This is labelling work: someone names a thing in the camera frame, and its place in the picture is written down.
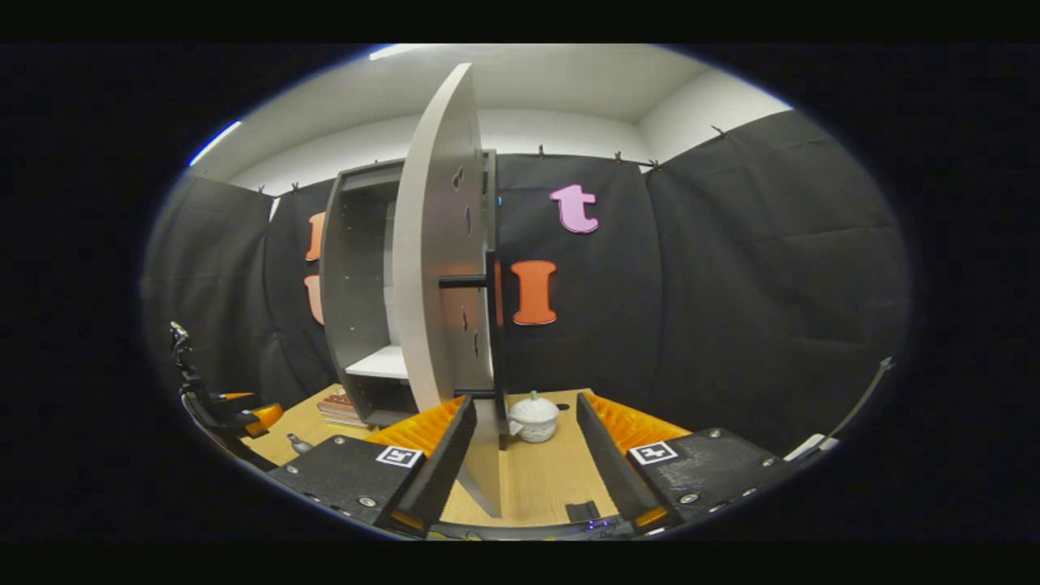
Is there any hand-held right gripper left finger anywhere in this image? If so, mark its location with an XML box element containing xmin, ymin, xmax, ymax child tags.
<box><xmin>268</xmin><ymin>394</ymin><xmax>478</xmax><ymax>537</ymax></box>

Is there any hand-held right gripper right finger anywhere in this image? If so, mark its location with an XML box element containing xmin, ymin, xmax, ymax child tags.
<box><xmin>575</xmin><ymin>392</ymin><xmax>801</xmax><ymax>535</ymax></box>

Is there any grey cabinet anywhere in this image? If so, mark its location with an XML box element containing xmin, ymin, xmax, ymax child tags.
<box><xmin>319</xmin><ymin>150</ymin><xmax>511</xmax><ymax>449</ymax></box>

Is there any stack of books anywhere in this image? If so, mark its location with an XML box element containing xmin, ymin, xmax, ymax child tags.
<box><xmin>317</xmin><ymin>388</ymin><xmax>371</xmax><ymax>429</ymax></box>

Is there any white ceramic lidded pot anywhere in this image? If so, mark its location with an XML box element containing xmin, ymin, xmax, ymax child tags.
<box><xmin>508</xmin><ymin>391</ymin><xmax>560</xmax><ymax>444</ymax></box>

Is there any black backdrop cloth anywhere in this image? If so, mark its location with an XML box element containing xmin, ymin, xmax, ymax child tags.
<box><xmin>142</xmin><ymin>110</ymin><xmax>911</xmax><ymax>456</ymax></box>

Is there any ceiling light strip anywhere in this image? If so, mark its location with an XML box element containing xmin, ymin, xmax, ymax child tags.
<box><xmin>188</xmin><ymin>120</ymin><xmax>243</xmax><ymax>167</ymax></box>

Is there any black and white cable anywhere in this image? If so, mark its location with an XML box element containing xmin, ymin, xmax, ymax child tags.
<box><xmin>784</xmin><ymin>356</ymin><xmax>896</xmax><ymax>464</ymax></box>

